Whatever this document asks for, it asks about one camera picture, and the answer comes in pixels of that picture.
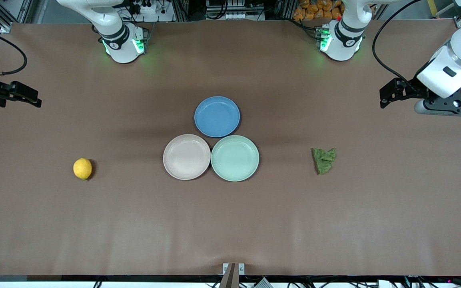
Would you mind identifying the metal mount bracket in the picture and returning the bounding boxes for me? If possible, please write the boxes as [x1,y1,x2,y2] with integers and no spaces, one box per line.
[219,263,245,288]

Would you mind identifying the green plate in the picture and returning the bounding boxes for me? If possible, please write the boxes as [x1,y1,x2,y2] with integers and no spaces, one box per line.
[211,135,260,182]

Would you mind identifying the yellow lemon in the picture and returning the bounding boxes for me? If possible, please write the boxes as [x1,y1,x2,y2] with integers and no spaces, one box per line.
[73,158,93,181]

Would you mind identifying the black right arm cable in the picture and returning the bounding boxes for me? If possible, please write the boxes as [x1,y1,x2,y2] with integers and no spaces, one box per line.
[0,25,28,77]

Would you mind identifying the pile of orange fruits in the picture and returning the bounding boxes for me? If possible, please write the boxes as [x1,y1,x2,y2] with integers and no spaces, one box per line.
[293,0,345,21]

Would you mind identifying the white power strip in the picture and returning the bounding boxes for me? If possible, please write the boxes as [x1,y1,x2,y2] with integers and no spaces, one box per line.
[128,0,163,15]

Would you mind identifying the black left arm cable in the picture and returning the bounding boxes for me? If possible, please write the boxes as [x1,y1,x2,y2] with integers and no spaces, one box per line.
[371,0,425,91]

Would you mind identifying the blue plate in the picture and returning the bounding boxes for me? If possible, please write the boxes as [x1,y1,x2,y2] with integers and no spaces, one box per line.
[194,96,241,138]

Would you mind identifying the green lettuce leaf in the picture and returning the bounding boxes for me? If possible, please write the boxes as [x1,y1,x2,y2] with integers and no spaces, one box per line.
[311,148,337,175]

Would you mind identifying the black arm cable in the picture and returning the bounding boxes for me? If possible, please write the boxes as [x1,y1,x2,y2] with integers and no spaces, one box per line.
[371,0,425,91]
[0,25,28,77]

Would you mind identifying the pink plate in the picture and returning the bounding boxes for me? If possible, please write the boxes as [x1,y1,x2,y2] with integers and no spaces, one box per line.
[163,134,211,180]

